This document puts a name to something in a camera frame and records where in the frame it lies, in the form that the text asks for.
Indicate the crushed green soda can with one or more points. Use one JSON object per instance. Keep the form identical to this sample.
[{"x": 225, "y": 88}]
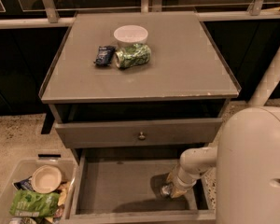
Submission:
[{"x": 133, "y": 55}]

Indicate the grey closed upper drawer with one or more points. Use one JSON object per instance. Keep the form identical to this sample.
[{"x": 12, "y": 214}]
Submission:
[{"x": 125, "y": 133}]

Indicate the dark blue snack packet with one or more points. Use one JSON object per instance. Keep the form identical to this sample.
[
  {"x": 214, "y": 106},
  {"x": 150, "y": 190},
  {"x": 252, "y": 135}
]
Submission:
[{"x": 104, "y": 55}]

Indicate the grey open middle drawer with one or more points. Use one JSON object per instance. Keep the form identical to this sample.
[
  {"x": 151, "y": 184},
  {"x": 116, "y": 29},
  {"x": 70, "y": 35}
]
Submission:
[{"x": 121, "y": 185}]

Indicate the grey drawer cabinet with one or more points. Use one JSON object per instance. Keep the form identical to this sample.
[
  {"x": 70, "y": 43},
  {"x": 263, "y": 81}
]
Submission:
[{"x": 186, "y": 78}]

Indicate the blue snack bag in bin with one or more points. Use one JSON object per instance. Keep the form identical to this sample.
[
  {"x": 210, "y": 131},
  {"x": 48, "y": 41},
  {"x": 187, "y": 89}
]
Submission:
[{"x": 24, "y": 184}]

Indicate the silver redbull can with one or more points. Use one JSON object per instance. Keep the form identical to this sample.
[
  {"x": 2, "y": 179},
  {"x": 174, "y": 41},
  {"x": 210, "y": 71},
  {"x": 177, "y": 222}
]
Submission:
[{"x": 166, "y": 190}]

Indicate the beige paper bowl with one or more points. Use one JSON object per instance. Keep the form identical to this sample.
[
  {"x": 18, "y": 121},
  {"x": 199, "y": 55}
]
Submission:
[{"x": 46, "y": 179}]

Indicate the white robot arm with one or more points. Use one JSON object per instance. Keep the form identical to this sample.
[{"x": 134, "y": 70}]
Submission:
[{"x": 247, "y": 159}]

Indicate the metal window railing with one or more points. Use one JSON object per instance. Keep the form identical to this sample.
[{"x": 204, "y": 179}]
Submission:
[{"x": 38, "y": 13}]

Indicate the white round bowl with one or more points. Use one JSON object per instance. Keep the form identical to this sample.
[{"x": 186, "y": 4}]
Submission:
[{"x": 131, "y": 34}]

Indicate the green chip bag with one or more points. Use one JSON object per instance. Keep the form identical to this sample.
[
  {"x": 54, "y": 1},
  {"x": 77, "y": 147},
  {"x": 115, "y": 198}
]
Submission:
[{"x": 28, "y": 203}]

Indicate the round brass drawer knob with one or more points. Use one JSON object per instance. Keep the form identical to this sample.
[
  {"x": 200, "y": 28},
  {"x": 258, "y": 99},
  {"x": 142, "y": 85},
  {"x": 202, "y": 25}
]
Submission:
[{"x": 141, "y": 136}]

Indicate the clear plastic storage bin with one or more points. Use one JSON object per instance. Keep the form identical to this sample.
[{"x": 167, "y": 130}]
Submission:
[{"x": 26, "y": 168}]

